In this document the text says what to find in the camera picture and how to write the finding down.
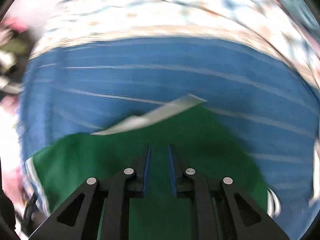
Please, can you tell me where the pile of folded clothes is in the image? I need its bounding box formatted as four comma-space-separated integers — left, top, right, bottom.
1, 17, 33, 95

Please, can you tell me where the green and cream varsity jacket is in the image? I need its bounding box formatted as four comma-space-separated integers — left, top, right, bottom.
25, 96, 279, 239

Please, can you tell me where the blue striped bed sheet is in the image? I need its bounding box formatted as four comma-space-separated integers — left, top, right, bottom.
20, 37, 319, 239

